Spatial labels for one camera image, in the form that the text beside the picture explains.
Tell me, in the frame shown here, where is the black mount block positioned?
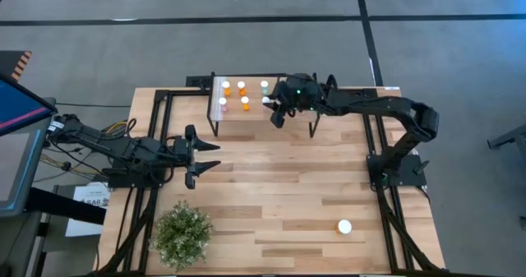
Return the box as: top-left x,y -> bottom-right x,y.
185,75 -> 215,90

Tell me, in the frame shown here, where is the black aluminium frame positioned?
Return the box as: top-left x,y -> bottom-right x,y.
94,73 -> 449,277

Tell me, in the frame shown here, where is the monitor with grey screen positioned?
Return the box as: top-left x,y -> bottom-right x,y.
0,118 -> 53,219

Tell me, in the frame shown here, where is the black mat with hazard stripes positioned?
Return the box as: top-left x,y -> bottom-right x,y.
0,50 -> 33,83

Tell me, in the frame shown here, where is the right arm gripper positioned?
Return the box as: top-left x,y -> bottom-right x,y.
269,74 -> 328,129

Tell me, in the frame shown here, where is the dark grey stand leg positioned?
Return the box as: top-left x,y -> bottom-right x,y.
487,124 -> 526,162

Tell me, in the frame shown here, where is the green artificial potted plant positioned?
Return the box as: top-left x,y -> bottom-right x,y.
154,201 -> 215,272

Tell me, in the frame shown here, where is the yellow cable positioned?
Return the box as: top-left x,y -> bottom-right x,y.
102,118 -> 136,141

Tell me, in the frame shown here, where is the large white bottle cap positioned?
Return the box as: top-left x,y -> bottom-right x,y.
335,219 -> 353,236

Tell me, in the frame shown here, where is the thin black floor cable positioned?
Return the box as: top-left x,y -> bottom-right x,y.
55,101 -> 132,108

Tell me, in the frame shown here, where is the white printed paper sheet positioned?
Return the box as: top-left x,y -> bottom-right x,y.
65,181 -> 112,238

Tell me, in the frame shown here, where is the tilted computer monitor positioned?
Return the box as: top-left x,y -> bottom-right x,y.
0,73 -> 58,137

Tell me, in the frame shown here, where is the wooden shelf with black legs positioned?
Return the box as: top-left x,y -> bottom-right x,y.
206,72 -> 321,139

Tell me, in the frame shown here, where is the black stand beam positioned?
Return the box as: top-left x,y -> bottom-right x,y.
25,186 -> 107,225

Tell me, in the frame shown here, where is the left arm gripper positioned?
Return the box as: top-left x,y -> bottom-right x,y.
173,124 -> 222,190

